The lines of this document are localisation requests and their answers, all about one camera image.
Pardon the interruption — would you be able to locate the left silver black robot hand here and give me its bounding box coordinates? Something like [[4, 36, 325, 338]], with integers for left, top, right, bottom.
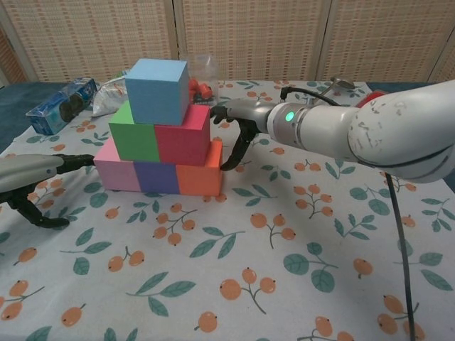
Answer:
[[0, 153, 97, 229]]

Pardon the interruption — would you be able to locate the clear box with red pieces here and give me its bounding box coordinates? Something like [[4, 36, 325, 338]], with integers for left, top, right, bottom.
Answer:
[[187, 53, 219, 107]]

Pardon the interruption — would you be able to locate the light blue foam cube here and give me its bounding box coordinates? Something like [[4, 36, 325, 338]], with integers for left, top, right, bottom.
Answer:
[[124, 58, 190, 126]]

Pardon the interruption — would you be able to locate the purple foam cube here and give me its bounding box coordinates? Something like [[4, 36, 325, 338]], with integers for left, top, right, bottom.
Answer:
[[133, 161, 180, 195]]

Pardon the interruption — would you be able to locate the pink foam cube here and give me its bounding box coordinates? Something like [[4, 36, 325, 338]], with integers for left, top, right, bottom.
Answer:
[[93, 139, 141, 193]]

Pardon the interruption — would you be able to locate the dark blue table cover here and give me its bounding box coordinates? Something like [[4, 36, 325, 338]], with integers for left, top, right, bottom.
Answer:
[[0, 81, 455, 157]]

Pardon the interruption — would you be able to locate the orange foam cube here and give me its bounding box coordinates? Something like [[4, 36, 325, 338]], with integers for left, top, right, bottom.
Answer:
[[175, 139, 224, 197]]

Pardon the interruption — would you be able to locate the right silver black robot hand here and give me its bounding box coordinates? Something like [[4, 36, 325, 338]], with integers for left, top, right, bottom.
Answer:
[[208, 97, 282, 173]]

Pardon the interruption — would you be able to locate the green foam cube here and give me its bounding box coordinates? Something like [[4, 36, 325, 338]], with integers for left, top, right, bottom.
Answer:
[[108, 100, 159, 163]]

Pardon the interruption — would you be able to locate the red ink pad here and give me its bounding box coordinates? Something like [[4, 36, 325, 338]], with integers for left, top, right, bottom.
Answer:
[[355, 90, 389, 109]]

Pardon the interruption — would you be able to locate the bamboo folding screen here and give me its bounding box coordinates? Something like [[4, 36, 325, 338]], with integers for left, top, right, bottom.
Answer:
[[0, 0, 455, 86]]

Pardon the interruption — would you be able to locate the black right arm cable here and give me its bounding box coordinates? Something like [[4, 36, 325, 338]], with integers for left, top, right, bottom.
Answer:
[[279, 86, 417, 341]]

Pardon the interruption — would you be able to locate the red foam cube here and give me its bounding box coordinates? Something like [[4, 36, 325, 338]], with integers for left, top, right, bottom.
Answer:
[[154, 104, 212, 168]]

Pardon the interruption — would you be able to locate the silver crumpled snack bag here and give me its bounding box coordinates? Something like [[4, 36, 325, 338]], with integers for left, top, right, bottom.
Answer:
[[91, 70, 129, 118]]

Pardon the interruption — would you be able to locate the blue cookie package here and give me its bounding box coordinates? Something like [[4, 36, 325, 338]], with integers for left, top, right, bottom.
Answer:
[[26, 78, 99, 136]]

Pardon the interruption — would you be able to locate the metal ladle with black handle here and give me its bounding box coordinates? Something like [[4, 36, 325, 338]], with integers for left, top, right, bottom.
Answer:
[[319, 77, 356, 97]]

